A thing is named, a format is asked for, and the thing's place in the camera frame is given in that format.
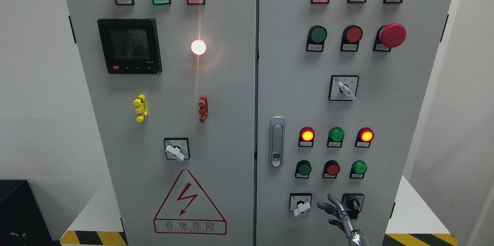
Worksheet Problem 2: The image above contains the metallic robot hand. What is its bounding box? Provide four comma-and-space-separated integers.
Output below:
316, 193, 370, 246

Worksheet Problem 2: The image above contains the green push button lower right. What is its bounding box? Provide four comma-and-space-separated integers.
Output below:
349, 160, 368, 179

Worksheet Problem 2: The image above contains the green push button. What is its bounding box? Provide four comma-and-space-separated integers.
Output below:
294, 160, 312, 179
349, 160, 368, 179
306, 25, 328, 53

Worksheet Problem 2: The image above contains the red push button lower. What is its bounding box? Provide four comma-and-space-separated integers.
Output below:
322, 160, 340, 179

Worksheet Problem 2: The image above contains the red push button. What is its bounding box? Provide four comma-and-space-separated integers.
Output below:
340, 25, 363, 52
322, 160, 340, 179

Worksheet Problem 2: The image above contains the green push button lower left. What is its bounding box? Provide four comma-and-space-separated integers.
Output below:
294, 160, 312, 179

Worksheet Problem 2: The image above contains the red push button upper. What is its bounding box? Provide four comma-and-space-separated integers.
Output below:
340, 25, 363, 52

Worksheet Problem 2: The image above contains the red emergency stop button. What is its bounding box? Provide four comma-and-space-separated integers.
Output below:
373, 23, 406, 52

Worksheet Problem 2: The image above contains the green push button upper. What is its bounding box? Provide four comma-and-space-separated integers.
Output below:
306, 25, 328, 53

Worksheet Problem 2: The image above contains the red indicator light middle right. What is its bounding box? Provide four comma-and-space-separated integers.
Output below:
355, 127, 374, 148

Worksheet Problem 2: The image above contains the green indicator light middle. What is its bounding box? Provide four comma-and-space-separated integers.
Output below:
327, 127, 345, 148

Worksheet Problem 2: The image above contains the red indicator light middle left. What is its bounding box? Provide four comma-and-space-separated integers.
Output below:
298, 127, 315, 148

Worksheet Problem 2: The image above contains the red electrical warning sticker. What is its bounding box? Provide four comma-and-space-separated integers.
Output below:
153, 169, 227, 235

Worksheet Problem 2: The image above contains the grey right cabinet door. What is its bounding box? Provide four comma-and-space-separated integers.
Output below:
256, 0, 451, 246

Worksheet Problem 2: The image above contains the grey cabinet door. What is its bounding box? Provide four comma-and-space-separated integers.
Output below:
256, 0, 451, 246
67, 0, 256, 246

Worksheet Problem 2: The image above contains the red test terminal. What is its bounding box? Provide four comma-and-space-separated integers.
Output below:
198, 95, 209, 123

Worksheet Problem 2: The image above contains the white indicator light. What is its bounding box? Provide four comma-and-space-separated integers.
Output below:
191, 39, 207, 56

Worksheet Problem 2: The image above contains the yellow test terminal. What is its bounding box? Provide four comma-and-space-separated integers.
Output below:
134, 94, 148, 123

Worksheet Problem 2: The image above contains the grey left cabinet door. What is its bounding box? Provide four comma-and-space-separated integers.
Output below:
67, 0, 256, 246

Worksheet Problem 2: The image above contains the black digital power meter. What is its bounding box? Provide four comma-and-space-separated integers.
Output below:
97, 18, 162, 74

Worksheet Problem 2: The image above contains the black box bottom left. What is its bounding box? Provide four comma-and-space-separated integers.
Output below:
0, 180, 53, 246

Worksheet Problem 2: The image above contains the black key selector switch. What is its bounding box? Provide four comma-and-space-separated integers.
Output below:
341, 193, 365, 220

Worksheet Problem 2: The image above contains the lower white selector switch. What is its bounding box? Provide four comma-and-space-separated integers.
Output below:
289, 193, 312, 218

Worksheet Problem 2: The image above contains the silver door lock handle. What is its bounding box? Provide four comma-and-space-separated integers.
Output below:
268, 116, 285, 168

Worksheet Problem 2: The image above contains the upper right selector switch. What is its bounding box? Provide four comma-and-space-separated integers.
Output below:
328, 75, 359, 101

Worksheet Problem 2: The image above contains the left door selector switch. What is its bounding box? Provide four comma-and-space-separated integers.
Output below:
163, 137, 190, 162

